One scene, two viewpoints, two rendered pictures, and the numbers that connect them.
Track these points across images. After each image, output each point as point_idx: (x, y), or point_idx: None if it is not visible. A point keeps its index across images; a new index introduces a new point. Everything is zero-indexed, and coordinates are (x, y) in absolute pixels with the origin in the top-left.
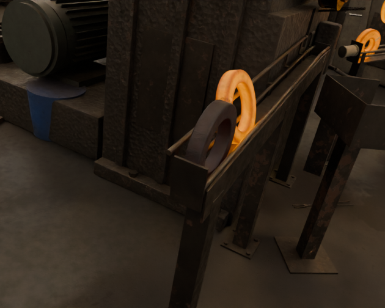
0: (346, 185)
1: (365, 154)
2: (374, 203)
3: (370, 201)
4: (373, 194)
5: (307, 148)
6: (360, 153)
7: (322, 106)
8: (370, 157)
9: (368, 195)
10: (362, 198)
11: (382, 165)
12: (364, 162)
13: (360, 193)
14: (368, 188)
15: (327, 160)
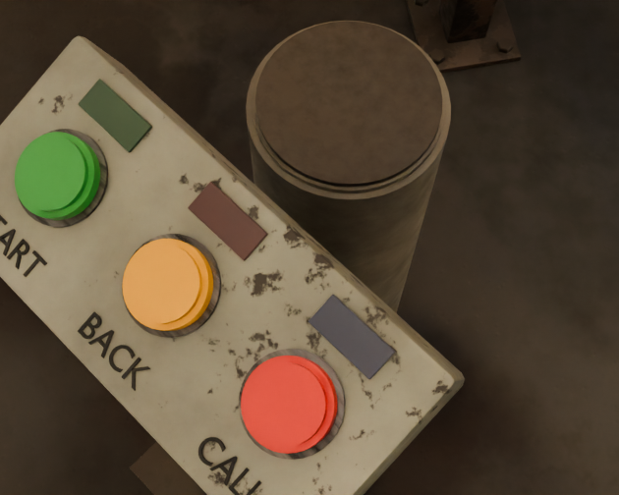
0: (249, 10)
1: (528, 306)
2: (115, 46)
3: (126, 31)
4: (173, 86)
5: (572, 12)
6: (540, 280)
7: None
8: (500, 318)
9: (169, 56)
10: (154, 16)
11: (412, 327)
12: (438, 234)
13: (187, 30)
14: (214, 92)
15: (443, 25)
